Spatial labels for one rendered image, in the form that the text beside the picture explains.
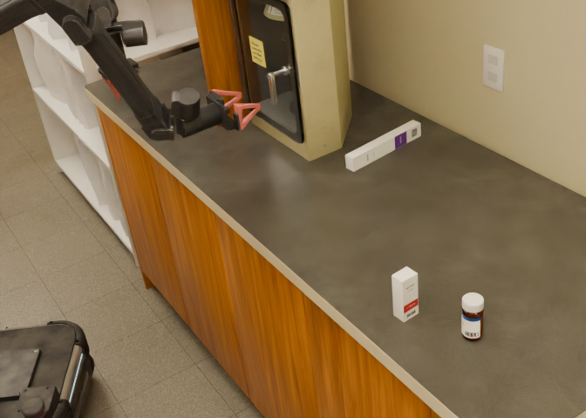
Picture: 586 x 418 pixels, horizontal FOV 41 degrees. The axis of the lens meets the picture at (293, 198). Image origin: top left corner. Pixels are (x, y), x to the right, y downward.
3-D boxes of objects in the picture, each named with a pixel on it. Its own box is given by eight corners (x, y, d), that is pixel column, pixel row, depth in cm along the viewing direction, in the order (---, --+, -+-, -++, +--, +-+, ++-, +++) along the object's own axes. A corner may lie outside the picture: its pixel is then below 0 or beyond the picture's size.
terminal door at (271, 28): (249, 109, 238) (229, -22, 216) (304, 145, 215) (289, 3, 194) (247, 110, 237) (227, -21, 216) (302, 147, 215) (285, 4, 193)
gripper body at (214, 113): (211, 92, 203) (186, 102, 200) (230, 106, 195) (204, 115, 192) (215, 115, 206) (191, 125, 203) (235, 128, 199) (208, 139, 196)
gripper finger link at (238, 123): (248, 88, 202) (216, 99, 198) (262, 96, 197) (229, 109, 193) (252, 112, 206) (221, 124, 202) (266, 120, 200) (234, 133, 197)
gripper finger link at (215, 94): (235, 79, 207) (203, 92, 204) (248, 88, 202) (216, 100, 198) (239, 103, 211) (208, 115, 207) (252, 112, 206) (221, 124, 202)
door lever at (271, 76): (291, 100, 210) (286, 97, 212) (287, 67, 205) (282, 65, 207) (274, 106, 208) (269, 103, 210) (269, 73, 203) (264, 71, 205)
